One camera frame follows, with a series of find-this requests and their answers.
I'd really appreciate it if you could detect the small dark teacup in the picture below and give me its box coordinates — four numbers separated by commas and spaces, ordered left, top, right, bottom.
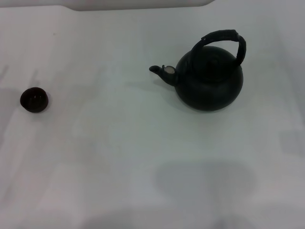
20, 87, 50, 111

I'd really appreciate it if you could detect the black round teapot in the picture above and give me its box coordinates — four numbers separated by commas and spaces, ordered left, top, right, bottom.
149, 29, 247, 112

